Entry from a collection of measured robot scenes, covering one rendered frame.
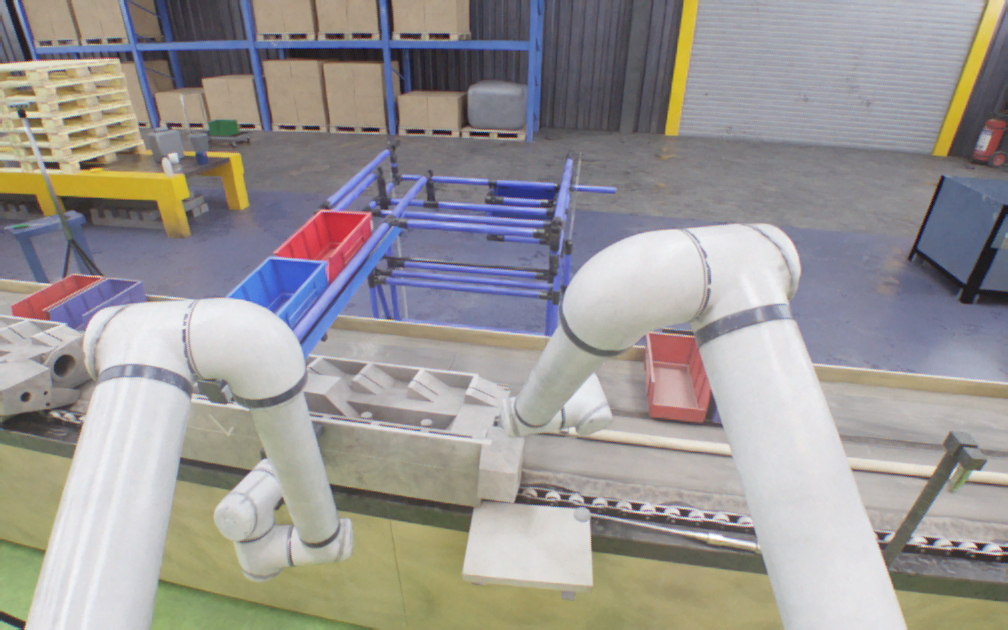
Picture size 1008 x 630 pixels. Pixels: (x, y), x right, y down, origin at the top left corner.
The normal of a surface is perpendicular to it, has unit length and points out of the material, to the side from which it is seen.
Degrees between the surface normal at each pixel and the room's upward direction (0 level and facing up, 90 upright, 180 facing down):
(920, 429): 0
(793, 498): 56
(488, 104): 91
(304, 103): 90
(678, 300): 87
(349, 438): 80
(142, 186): 90
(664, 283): 67
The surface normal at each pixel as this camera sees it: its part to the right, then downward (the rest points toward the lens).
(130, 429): 0.52, -0.55
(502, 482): -0.15, 0.18
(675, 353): -0.18, 0.46
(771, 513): -0.88, 0.02
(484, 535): 0.01, -0.87
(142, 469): 0.73, -0.47
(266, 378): 0.53, 0.43
